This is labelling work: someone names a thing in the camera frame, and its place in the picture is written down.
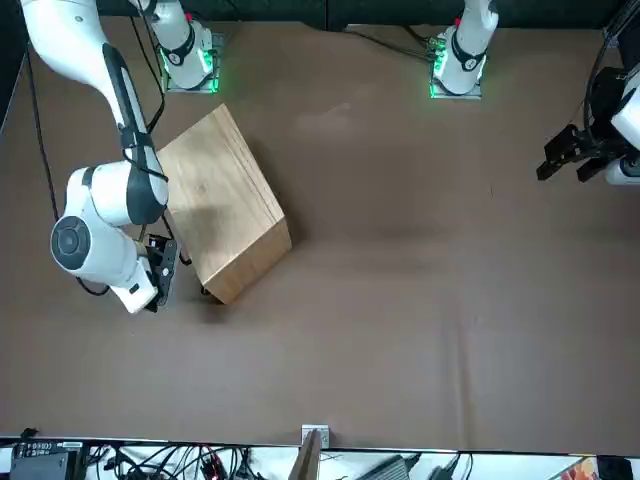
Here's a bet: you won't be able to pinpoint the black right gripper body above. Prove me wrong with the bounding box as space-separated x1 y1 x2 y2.
142 233 179 314

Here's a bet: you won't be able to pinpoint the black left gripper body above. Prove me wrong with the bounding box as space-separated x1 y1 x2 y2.
579 127 626 161

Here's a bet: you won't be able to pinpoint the wooden box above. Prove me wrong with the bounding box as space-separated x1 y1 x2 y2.
154 103 293 305

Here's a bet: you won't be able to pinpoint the black device with white label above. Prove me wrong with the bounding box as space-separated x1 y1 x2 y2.
9 439 85 480

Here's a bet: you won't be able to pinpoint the black block object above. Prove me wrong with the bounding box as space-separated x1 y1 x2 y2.
597 454 635 480

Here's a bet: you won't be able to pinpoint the colourful printed box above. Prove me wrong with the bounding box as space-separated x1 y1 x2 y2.
563 457 600 480

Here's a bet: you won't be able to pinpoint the grey power adapter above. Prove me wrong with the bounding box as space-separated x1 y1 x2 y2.
359 453 419 480

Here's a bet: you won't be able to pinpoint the black left arm loop cable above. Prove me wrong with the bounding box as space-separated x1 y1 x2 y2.
582 0 636 151

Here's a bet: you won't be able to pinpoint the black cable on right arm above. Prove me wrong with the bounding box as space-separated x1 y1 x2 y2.
127 0 194 266

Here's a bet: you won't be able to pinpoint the black cable across table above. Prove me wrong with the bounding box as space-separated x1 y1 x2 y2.
22 49 61 221

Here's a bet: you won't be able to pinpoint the black left arm base cables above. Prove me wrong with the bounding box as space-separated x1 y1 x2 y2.
342 24 436 64

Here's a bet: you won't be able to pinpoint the black cable tangle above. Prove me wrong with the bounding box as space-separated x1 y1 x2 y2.
84 442 261 480

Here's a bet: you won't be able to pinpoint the silver post bracket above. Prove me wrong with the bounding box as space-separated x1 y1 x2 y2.
300 423 332 449

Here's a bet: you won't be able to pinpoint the camera stand post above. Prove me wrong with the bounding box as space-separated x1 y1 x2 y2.
288 428 322 480

